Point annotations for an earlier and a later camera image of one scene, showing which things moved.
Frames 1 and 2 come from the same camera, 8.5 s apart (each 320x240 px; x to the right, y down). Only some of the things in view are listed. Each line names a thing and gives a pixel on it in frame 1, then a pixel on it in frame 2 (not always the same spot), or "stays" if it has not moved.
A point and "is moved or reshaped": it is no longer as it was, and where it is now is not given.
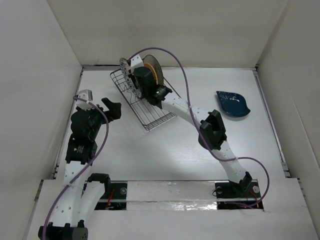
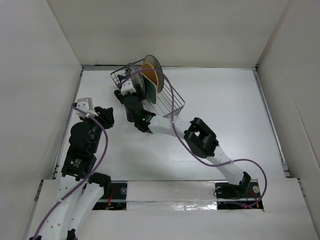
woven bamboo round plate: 147,64 stays
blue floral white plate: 128,76 is moved or reshaped
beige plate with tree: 150,59 stays
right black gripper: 134,77 → 121,97
